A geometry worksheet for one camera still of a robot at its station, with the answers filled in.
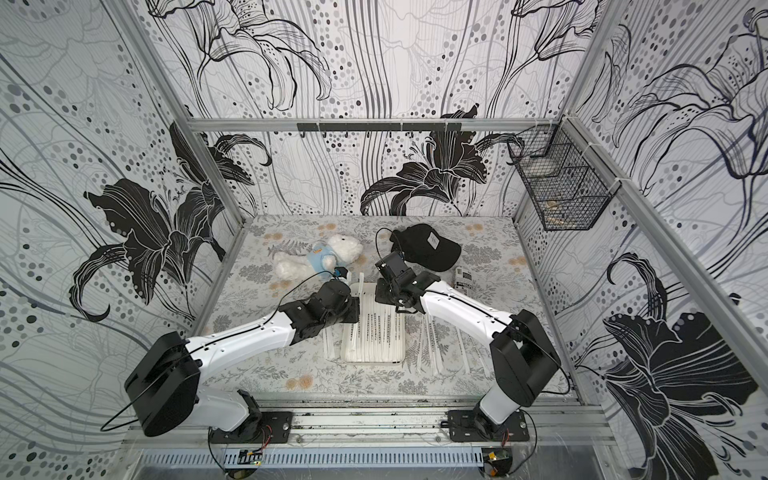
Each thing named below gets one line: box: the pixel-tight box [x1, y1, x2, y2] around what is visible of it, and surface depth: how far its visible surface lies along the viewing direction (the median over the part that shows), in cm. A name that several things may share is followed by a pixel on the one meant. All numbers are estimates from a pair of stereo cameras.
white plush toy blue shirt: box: [274, 234, 363, 281], surface depth 100 cm
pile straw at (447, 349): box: [417, 314, 491, 377], surface depth 86 cm
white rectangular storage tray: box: [341, 283, 406, 365], surface depth 87 cm
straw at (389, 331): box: [383, 303, 396, 361], surface depth 90 cm
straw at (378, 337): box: [377, 313, 381, 362], surface depth 90 cm
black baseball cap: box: [390, 223, 462, 272], surface depth 107 cm
